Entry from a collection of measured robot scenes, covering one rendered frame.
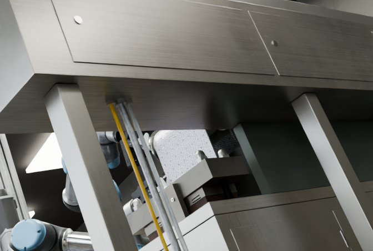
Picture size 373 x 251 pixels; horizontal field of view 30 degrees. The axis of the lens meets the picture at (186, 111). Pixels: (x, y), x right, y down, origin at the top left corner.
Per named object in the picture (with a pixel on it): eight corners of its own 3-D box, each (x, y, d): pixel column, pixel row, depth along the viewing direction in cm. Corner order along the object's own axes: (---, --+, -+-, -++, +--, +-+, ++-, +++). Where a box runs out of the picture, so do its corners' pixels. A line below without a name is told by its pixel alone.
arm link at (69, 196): (56, 199, 303) (59, 147, 262) (80, 192, 307) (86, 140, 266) (64, 222, 299) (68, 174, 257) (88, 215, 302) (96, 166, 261)
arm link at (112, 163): (90, 167, 272) (85, 141, 268) (117, 159, 276) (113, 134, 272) (96, 174, 265) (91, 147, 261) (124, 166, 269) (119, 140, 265)
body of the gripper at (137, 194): (146, 179, 236) (126, 195, 243) (154, 202, 233) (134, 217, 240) (162, 177, 241) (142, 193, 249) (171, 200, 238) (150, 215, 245)
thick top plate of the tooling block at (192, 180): (168, 229, 228) (161, 212, 230) (249, 174, 204) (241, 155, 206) (131, 235, 217) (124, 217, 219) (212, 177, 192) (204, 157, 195)
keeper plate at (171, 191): (169, 231, 204) (156, 197, 208) (190, 217, 198) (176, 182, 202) (163, 232, 203) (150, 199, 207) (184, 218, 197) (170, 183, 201)
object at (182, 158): (180, 209, 230) (160, 159, 237) (226, 176, 216) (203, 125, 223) (179, 209, 230) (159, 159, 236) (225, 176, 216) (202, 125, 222)
